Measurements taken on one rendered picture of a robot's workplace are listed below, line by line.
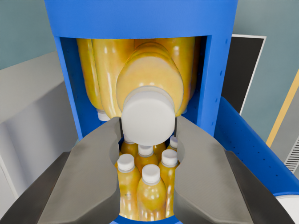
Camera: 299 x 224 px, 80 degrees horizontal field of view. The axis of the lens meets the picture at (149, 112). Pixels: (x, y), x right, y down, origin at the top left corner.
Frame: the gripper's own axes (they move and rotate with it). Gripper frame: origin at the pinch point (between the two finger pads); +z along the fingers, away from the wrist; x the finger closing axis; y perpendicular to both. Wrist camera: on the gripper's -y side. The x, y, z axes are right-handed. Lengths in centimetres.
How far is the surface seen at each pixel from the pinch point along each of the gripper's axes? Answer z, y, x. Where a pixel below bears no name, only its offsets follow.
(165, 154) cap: 22.2, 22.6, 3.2
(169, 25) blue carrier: 8.8, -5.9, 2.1
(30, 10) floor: 132, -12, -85
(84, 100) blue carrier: 24.2, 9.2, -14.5
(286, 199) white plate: 28, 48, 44
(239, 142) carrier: 58, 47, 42
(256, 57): 117, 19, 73
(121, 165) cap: 18.6, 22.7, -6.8
